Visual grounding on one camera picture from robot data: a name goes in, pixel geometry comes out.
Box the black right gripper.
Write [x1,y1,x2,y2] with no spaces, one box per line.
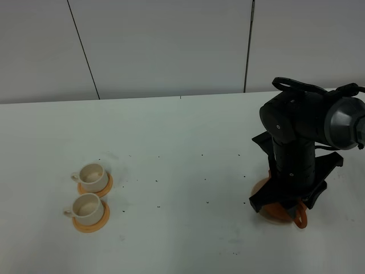
[249,132,343,213]

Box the beige round teapot coaster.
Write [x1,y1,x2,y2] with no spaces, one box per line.
[251,178,291,225]

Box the orange saucer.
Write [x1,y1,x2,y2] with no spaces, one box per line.
[72,201,110,233]
[77,173,113,198]

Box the black cable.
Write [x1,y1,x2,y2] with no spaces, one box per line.
[271,76,365,95]

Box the far orange saucer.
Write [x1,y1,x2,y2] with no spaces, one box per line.
[77,173,113,198]

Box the far white teacup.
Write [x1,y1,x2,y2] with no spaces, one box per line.
[71,163,109,193]

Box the white teacup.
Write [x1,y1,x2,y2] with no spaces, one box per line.
[71,163,109,193]
[63,193,104,226]

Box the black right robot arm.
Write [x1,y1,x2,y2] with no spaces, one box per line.
[250,77,364,213]

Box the brown clay teapot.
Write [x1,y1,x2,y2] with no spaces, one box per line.
[263,170,309,229]

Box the near white teacup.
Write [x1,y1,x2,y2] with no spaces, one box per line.
[63,193,104,226]

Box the near orange saucer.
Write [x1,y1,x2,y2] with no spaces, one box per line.
[72,201,110,233]

